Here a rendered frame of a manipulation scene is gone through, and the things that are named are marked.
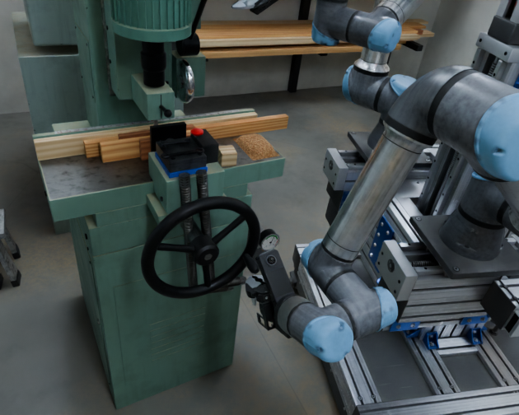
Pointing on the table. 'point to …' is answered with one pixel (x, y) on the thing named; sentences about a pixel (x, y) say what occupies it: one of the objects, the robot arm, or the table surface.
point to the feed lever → (187, 46)
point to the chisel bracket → (151, 98)
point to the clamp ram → (176, 130)
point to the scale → (142, 122)
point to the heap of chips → (255, 146)
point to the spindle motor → (151, 20)
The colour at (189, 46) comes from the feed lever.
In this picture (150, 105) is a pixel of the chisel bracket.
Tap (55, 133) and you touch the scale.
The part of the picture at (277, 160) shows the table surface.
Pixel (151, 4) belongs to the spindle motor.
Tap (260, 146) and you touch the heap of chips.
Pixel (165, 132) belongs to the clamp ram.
